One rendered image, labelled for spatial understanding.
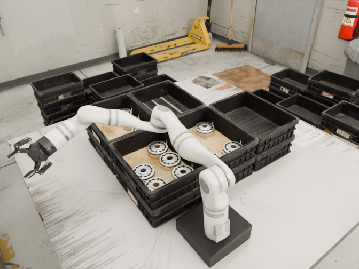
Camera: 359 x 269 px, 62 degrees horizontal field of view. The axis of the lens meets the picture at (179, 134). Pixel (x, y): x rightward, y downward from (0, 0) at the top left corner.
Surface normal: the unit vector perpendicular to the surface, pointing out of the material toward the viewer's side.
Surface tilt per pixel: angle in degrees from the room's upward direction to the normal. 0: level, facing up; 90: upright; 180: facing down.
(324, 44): 90
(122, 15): 90
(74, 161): 0
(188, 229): 4
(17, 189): 0
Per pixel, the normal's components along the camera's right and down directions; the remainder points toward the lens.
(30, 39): 0.58, 0.47
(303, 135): -0.02, -0.80
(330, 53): -0.81, 0.36
